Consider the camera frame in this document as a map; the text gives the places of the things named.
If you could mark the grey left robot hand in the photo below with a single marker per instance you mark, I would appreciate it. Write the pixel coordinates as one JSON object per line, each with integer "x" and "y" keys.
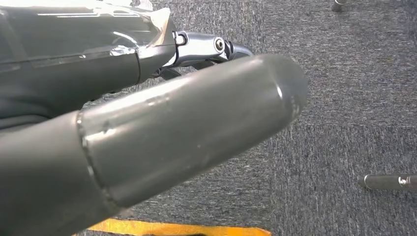
{"x": 81, "y": 75}

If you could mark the steel workbench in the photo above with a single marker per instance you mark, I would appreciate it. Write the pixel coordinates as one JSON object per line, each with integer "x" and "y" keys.
{"x": 384, "y": 182}

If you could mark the yellow floor tape square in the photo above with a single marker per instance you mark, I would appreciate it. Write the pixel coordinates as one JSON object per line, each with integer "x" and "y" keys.
{"x": 163, "y": 228}

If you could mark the steel table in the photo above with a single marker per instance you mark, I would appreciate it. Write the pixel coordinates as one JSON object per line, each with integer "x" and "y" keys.
{"x": 338, "y": 5}

